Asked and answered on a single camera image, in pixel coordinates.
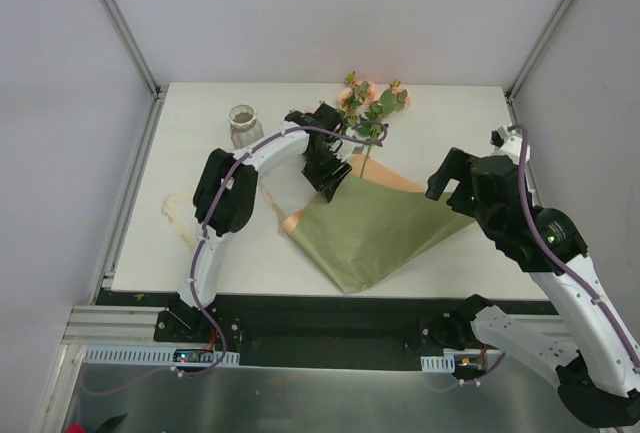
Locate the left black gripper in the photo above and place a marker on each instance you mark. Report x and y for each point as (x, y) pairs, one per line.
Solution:
(326, 176)

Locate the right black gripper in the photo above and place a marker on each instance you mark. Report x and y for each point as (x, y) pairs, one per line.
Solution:
(455, 171)

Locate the green wrapping paper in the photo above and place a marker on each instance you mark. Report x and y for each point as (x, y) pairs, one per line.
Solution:
(368, 231)

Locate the pink flower bouquet green leaves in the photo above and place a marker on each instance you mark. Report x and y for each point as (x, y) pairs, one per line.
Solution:
(362, 108)

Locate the orange wrapping paper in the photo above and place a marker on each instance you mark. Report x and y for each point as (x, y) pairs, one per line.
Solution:
(373, 172)

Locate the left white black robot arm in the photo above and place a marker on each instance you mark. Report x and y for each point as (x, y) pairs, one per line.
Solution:
(225, 196)

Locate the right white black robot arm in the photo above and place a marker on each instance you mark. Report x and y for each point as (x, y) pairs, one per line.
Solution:
(595, 376)

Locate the white ribbed ceramic vase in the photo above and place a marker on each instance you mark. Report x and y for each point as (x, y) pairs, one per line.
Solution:
(245, 128)

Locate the red black object bottom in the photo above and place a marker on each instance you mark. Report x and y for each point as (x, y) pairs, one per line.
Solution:
(110, 425)

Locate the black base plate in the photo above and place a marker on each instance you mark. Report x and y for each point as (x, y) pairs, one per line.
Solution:
(310, 332)

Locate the right white cable duct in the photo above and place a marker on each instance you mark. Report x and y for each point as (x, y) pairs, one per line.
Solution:
(438, 364)

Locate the white cable duct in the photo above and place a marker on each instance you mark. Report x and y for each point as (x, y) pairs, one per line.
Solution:
(158, 356)
(438, 364)

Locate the right aluminium frame post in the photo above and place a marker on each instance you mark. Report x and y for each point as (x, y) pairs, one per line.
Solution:
(539, 47)

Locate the aluminium frame post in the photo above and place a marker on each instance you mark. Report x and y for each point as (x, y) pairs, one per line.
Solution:
(539, 47)
(131, 46)

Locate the aluminium front rail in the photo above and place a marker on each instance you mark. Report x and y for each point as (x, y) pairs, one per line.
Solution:
(111, 325)

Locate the left white cable duct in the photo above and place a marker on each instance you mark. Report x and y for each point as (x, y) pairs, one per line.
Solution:
(158, 356)

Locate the left aluminium frame post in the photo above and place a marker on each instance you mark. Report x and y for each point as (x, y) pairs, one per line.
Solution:
(131, 46)

